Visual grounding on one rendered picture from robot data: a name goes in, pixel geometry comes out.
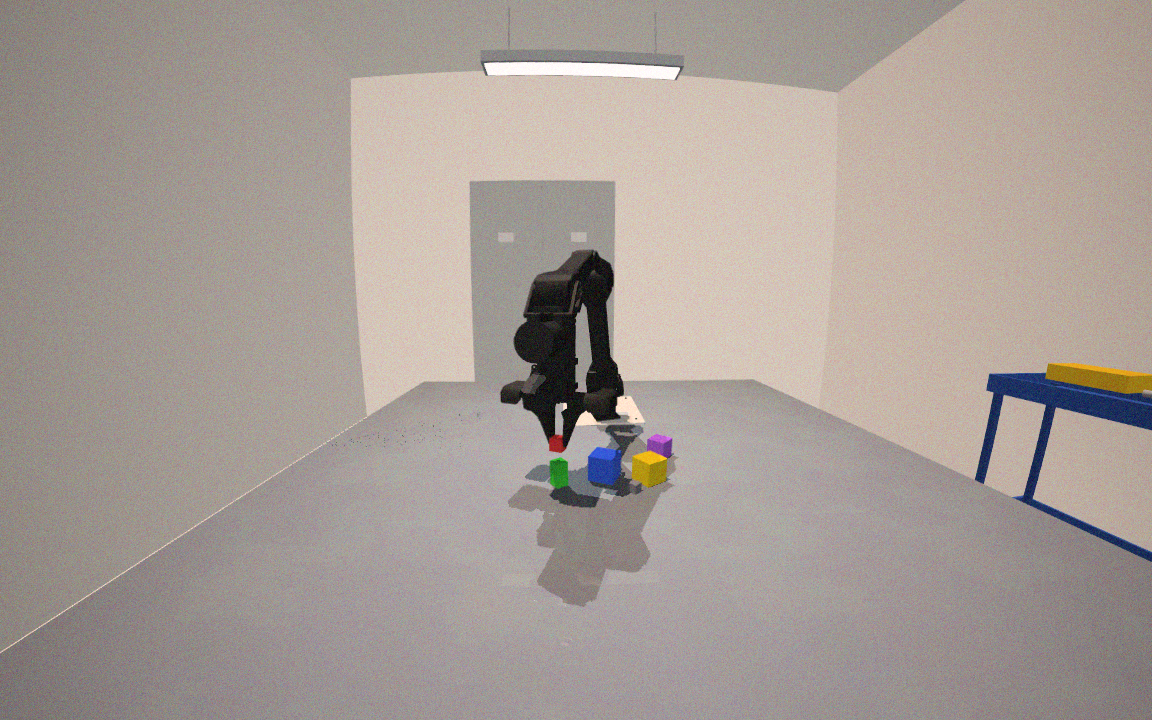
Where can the yellow cube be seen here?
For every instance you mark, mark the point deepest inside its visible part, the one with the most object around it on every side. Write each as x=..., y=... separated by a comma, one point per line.
x=650, y=468

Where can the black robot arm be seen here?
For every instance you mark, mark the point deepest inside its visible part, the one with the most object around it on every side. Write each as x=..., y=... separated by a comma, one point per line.
x=552, y=304

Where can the blue block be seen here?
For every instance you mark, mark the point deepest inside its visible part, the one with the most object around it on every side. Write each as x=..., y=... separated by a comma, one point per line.
x=604, y=465

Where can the purple cube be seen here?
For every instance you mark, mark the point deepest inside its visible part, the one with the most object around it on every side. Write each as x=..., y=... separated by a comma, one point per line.
x=660, y=444

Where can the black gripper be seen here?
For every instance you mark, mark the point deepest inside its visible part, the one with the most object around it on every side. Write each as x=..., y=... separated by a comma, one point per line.
x=597, y=400

